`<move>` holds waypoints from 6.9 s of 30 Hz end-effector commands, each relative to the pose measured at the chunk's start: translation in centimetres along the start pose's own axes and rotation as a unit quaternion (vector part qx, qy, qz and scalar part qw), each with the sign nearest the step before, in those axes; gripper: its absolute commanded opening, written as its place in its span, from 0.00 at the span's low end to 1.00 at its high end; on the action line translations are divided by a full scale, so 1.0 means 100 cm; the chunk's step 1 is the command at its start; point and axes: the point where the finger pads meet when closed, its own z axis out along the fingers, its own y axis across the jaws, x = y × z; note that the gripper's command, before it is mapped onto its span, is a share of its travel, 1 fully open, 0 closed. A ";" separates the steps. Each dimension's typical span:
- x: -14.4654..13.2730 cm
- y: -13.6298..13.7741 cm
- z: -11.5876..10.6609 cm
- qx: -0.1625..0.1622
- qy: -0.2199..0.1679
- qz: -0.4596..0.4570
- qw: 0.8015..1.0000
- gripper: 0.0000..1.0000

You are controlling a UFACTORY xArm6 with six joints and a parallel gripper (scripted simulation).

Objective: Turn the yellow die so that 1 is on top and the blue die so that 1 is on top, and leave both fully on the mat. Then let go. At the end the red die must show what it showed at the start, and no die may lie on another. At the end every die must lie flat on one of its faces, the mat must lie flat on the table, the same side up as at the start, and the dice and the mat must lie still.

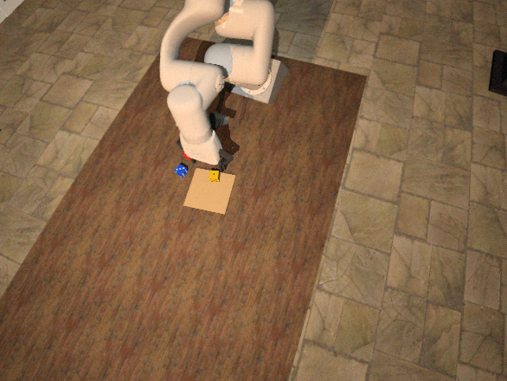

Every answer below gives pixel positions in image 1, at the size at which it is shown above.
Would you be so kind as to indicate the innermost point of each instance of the blue die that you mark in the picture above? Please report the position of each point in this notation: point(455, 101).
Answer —
point(181, 170)

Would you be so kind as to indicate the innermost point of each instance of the peach flat mat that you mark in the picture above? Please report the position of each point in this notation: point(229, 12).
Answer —
point(210, 196)

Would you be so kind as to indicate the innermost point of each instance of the yellow die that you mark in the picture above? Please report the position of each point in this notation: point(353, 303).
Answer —
point(214, 176)

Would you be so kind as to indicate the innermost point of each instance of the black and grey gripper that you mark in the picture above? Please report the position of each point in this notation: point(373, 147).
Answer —
point(208, 152)

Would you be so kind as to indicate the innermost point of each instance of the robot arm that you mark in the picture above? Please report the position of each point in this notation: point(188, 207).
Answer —
point(194, 85)

